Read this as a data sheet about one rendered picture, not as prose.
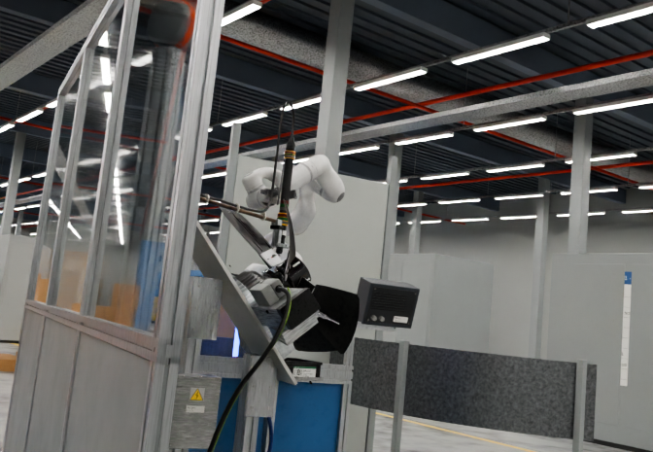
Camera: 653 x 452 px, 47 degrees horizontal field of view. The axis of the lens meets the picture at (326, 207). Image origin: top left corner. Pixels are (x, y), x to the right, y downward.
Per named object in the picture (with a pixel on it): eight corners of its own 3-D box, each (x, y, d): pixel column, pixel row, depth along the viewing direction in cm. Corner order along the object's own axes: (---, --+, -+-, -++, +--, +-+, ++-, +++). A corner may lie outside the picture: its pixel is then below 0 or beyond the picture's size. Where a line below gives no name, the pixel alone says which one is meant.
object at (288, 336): (287, 346, 234) (281, 334, 232) (273, 338, 242) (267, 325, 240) (319, 322, 239) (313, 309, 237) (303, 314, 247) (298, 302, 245)
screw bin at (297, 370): (278, 379, 281) (280, 361, 282) (252, 373, 294) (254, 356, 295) (321, 380, 296) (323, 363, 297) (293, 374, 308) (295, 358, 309)
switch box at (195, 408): (166, 448, 226) (176, 374, 229) (158, 442, 234) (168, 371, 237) (213, 449, 232) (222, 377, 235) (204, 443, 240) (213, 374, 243)
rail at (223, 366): (146, 372, 285) (149, 352, 286) (144, 371, 288) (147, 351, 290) (352, 384, 324) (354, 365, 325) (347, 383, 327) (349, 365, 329)
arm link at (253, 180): (298, 146, 314) (247, 175, 294) (315, 180, 316) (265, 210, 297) (286, 152, 321) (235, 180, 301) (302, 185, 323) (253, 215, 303)
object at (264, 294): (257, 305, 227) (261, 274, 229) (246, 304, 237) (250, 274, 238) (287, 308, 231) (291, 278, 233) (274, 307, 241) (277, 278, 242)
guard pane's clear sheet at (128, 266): (162, 337, 130) (230, -188, 144) (30, 299, 354) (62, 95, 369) (166, 337, 130) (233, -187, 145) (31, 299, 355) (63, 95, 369)
